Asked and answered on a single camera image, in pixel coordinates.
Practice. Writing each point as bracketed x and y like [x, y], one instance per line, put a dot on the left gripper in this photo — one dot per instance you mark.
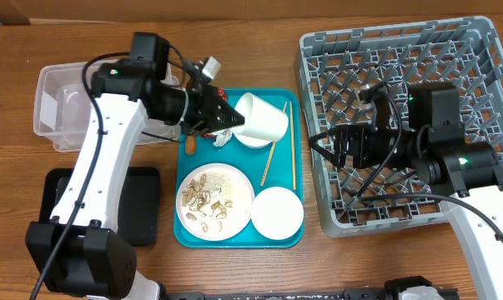
[211, 103]

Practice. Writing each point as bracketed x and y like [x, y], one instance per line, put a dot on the orange carrot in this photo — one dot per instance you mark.
[190, 145]

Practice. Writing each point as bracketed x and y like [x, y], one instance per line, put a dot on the white bowl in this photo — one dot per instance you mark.
[277, 213]

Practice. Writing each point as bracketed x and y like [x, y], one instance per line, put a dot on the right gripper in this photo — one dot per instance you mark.
[342, 145]

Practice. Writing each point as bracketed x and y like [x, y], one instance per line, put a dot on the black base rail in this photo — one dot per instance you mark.
[414, 287]

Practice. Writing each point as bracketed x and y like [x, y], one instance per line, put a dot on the white tissue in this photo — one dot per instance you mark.
[222, 137]

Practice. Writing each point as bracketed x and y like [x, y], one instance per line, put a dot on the teal plastic tray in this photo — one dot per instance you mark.
[251, 162]

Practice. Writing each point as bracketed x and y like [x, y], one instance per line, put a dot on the white cup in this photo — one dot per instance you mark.
[262, 120]

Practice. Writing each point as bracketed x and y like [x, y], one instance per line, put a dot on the clear plastic bin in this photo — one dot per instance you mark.
[61, 106]

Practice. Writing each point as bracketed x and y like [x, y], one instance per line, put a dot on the white plate with peanut shells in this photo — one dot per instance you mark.
[213, 202]

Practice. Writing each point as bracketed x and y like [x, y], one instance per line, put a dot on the wooden chopstick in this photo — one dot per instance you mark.
[291, 123]
[271, 153]

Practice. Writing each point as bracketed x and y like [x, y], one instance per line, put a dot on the red snack wrapper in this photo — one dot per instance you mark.
[224, 96]

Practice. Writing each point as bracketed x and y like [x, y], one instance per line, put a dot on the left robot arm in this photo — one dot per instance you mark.
[78, 251]

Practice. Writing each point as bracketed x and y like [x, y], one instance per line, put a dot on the black plastic tray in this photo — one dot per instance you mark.
[138, 206]

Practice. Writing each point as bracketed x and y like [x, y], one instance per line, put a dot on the grey dish rack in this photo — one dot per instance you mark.
[332, 65]

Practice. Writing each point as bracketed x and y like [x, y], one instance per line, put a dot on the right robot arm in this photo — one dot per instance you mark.
[465, 177]

